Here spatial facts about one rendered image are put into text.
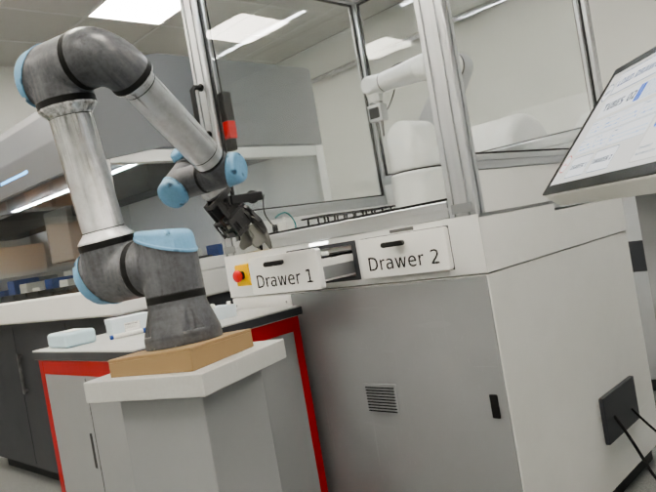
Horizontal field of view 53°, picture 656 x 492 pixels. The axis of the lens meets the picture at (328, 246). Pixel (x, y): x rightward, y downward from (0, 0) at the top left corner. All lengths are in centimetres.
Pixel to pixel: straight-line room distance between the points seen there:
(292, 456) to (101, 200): 102
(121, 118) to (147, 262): 136
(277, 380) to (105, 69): 104
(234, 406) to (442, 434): 72
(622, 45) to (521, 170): 310
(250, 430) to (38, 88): 78
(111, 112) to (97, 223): 124
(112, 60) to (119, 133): 124
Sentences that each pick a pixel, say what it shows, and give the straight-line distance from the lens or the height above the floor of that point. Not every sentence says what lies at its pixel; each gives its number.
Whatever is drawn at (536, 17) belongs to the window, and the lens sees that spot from 219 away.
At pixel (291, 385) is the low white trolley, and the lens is 202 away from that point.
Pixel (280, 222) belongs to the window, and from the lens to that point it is 209.
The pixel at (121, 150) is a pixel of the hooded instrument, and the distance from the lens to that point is 256.
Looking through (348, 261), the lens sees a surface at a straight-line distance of 186.
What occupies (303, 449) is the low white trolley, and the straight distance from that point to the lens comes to 207.
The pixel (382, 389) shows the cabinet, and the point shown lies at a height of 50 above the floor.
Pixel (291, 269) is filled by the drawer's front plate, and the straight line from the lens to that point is 182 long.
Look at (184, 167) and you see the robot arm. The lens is 162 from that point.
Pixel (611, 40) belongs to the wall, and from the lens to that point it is 492.
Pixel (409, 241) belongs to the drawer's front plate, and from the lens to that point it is 172.
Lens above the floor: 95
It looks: 1 degrees down
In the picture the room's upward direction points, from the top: 10 degrees counter-clockwise
